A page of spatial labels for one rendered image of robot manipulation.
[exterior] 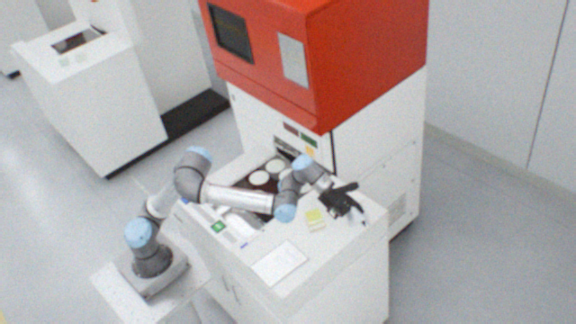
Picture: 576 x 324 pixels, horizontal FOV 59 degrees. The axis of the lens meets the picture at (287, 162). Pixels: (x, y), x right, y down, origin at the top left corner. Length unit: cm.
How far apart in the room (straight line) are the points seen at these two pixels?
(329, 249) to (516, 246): 162
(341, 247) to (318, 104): 60
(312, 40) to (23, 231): 297
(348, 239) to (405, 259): 118
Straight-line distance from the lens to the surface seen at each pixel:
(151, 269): 236
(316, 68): 208
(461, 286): 326
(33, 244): 420
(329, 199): 190
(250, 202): 188
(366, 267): 244
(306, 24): 198
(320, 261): 214
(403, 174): 302
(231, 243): 228
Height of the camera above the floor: 268
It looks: 42 degrees down
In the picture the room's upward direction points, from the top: 10 degrees counter-clockwise
